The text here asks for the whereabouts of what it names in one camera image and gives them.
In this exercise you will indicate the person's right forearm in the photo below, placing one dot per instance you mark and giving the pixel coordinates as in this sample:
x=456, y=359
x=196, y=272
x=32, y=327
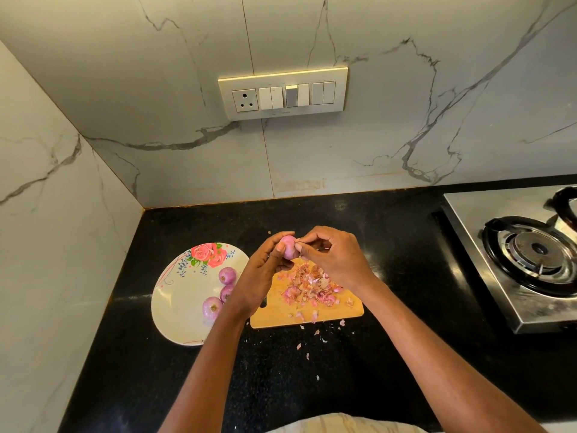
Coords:
x=446, y=367

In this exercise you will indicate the stainless steel gas stove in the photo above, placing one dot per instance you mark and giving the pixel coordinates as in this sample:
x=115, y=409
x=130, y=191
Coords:
x=463, y=213

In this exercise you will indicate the white wall switch panel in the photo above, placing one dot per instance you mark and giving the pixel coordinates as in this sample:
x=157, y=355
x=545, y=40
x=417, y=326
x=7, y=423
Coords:
x=282, y=94

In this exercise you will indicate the person's left forearm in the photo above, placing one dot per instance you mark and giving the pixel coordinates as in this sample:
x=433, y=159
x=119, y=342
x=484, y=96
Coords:
x=207, y=383

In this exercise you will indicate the beige striped garment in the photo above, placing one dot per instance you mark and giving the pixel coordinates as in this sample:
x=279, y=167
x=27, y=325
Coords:
x=347, y=425

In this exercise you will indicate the small pink onion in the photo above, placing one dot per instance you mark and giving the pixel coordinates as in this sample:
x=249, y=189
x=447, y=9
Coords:
x=226, y=292
x=212, y=307
x=227, y=276
x=288, y=247

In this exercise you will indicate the person's left hand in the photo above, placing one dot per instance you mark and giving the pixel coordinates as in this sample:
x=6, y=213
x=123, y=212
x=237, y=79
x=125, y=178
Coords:
x=249, y=282

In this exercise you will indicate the pile of onion peels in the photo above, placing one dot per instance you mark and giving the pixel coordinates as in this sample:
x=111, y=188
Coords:
x=311, y=288

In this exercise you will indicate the black stone countertop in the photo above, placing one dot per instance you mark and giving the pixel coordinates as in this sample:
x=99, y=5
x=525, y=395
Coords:
x=406, y=225

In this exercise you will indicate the person's right hand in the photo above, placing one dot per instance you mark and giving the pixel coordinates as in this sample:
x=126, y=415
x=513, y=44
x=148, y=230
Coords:
x=343, y=262

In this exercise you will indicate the black stove burner grate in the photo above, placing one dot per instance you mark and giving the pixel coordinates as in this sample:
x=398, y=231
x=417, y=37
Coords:
x=564, y=204
x=532, y=255

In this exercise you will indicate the wooden cutting board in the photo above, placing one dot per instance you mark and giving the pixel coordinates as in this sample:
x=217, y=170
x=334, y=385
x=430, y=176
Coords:
x=270, y=318

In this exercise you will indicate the white floral plate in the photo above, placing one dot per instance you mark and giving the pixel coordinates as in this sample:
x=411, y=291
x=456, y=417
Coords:
x=178, y=297

